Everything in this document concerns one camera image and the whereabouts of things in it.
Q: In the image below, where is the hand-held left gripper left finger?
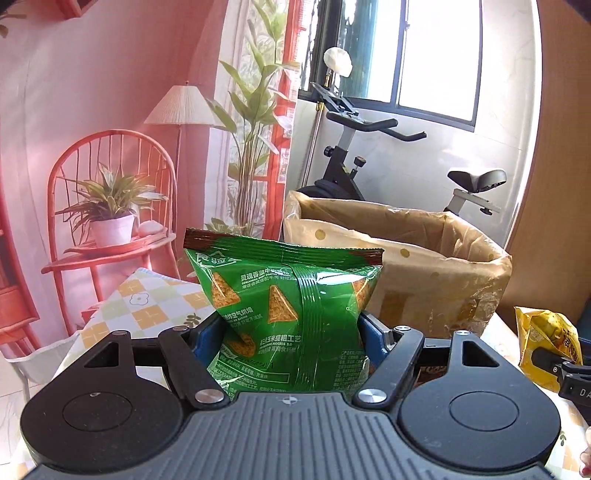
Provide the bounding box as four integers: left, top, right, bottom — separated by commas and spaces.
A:
84, 318, 230, 411

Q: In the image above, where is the yellow snack packet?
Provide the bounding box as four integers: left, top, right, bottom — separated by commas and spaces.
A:
514, 306, 583, 393

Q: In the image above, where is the dark-framed window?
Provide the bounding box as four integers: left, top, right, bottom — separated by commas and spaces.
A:
299, 0, 484, 133

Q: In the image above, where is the wooden board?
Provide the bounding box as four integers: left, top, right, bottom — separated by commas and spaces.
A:
503, 0, 591, 324

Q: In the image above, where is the checked floral tablecloth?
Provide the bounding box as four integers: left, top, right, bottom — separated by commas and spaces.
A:
9, 267, 591, 480

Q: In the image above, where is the green chip bag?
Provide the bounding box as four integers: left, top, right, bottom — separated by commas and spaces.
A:
183, 227, 385, 395

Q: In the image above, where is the black exercise bike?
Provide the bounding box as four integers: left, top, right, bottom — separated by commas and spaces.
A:
295, 82, 509, 217

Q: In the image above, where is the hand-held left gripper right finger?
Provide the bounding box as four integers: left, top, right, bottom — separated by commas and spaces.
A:
352, 311, 500, 408

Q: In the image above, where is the white-headed metal pole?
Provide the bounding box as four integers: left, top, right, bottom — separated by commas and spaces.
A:
305, 46, 354, 188

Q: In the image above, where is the white plastic chair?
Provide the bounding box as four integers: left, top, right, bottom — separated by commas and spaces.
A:
0, 331, 83, 403

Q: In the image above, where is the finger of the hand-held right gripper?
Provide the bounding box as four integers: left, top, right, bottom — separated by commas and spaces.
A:
531, 348, 583, 385

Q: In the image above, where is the plastic-lined cardboard box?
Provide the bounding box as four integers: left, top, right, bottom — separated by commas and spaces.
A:
283, 190, 513, 340

